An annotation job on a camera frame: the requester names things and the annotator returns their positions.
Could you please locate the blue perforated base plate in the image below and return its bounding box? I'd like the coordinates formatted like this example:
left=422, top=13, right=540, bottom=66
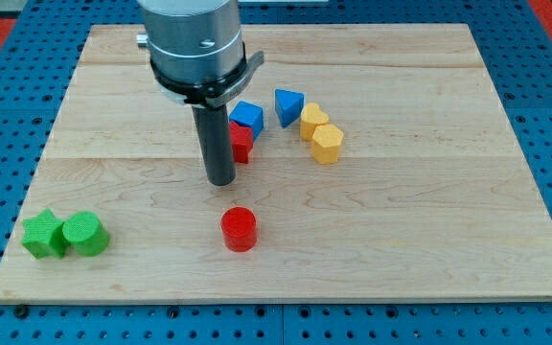
left=0, top=0, right=552, bottom=344

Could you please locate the blue triangle block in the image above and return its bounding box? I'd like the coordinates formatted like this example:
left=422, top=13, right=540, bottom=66
left=275, top=89, right=305, bottom=128

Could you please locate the light wooden board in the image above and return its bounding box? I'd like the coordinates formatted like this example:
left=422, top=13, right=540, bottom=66
left=0, top=24, right=552, bottom=305

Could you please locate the green star block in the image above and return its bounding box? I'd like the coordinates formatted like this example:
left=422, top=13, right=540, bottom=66
left=22, top=209, right=69, bottom=259

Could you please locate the yellow heart block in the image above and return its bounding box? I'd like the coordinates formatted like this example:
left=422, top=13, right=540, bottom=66
left=300, top=103, right=330, bottom=141

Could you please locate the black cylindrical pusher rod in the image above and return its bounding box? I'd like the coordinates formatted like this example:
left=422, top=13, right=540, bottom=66
left=192, top=106, right=236, bottom=186

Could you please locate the yellow hexagon block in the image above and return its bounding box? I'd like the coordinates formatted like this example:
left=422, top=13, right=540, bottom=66
left=310, top=125, right=344, bottom=165

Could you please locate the green cylinder block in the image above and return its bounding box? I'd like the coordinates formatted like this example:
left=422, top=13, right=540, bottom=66
left=62, top=211, right=110, bottom=257

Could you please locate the red star block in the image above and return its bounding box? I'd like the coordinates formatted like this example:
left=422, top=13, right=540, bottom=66
left=229, top=121, right=254, bottom=164

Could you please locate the blue cube block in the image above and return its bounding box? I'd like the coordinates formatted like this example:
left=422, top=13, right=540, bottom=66
left=229, top=101, right=264, bottom=141

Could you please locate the red cylinder block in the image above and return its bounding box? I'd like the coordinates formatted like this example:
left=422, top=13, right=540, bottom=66
left=220, top=207, right=257, bottom=252

